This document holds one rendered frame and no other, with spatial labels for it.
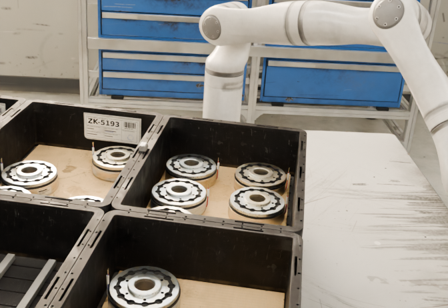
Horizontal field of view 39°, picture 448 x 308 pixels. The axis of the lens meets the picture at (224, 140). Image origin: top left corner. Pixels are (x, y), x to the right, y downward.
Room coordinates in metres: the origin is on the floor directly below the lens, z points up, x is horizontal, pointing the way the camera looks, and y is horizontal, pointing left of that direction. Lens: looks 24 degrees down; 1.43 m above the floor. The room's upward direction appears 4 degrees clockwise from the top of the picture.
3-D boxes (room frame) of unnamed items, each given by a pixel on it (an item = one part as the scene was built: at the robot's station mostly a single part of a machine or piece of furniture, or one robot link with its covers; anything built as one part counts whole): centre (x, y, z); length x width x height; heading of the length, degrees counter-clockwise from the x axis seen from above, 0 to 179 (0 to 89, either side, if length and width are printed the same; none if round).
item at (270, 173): (1.11, -0.08, 0.86); 0.05 x 0.05 x 0.01
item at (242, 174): (1.11, -0.08, 0.86); 0.10 x 0.10 x 0.01
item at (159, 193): (1.02, 0.08, 0.86); 0.10 x 0.10 x 0.01
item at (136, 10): (2.92, 0.27, 0.60); 0.72 x 0.03 x 0.56; 94
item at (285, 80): (2.98, -0.53, 0.60); 0.72 x 0.03 x 0.56; 94
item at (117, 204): (1.01, 0.00, 0.92); 0.40 x 0.30 x 0.02; 174
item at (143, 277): (0.73, 0.10, 0.86); 0.05 x 0.05 x 0.01
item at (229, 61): (1.41, 0.01, 1.05); 0.09 x 0.09 x 0.17; 53
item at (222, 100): (1.41, 0.01, 0.89); 0.09 x 0.09 x 0.17; 3
